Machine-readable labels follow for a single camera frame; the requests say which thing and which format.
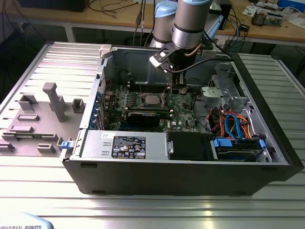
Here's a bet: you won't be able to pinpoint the CPU socket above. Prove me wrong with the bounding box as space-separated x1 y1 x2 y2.
140 92 168 108

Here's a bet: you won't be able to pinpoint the large black box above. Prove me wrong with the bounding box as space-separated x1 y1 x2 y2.
18 0 87 13

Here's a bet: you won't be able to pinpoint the grey circuit module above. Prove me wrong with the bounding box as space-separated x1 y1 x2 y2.
266 11 284 27

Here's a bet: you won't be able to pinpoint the blue wire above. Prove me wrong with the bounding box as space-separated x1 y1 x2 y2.
225 114 246 140

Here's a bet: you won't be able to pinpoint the black PC case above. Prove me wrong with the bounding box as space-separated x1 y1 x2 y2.
62 45 305 197

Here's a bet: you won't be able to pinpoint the orange wire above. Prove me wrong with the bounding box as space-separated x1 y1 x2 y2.
220 111 253 140

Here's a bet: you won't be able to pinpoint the red wire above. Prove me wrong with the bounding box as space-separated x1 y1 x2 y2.
206 108 224 127

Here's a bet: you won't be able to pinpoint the beige case latch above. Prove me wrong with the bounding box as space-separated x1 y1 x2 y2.
99 44 112 59

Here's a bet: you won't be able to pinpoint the hard disk in blue carrier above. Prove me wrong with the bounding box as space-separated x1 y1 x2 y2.
209 137 266 163

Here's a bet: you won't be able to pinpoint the black graphics card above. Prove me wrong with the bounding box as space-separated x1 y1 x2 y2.
127 111 161 128

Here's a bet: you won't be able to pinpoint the green motherboard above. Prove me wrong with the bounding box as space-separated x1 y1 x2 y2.
102 83 208 133

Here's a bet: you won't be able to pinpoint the black drive bay box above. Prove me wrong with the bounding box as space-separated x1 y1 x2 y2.
166 131 213 161

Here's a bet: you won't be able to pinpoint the blue box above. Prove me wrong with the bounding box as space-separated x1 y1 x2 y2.
277 0 305 9

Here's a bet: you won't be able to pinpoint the metal socket cover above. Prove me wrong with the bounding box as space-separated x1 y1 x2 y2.
161 82 173 108

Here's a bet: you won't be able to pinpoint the copper heat sink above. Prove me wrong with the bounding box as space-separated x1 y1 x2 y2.
251 10 267 26

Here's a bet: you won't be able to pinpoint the wooden desk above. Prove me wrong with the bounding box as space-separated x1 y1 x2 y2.
7 0 305 47

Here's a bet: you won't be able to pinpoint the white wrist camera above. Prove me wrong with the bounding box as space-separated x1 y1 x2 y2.
149 51 173 72

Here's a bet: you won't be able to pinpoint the black RAM slot bank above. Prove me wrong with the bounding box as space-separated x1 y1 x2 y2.
127 106 173 115
129 82 171 93

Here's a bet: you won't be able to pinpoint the silver power supply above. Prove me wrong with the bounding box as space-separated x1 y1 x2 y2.
81 130 167 161

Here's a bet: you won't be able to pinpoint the silver metal drive cage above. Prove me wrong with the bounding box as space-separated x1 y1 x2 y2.
200 62 257 115

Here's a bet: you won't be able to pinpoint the blue cable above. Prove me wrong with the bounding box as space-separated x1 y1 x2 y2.
234 20 242 52

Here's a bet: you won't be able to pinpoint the grey parts rack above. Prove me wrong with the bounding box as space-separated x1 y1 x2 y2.
0 82 86 158

